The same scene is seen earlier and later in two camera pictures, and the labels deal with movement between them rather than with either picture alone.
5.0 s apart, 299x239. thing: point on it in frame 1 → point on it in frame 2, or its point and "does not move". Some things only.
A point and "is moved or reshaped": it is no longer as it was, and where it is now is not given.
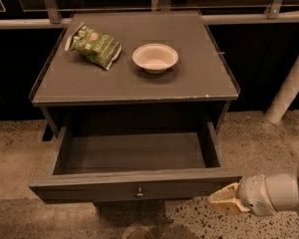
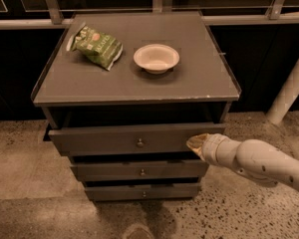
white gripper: [254, 193] → [211, 148]
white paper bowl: [154, 58] does not move
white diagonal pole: [290, 86] does not move
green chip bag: [98, 46] does not move
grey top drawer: [135, 162] is moved or reshaped
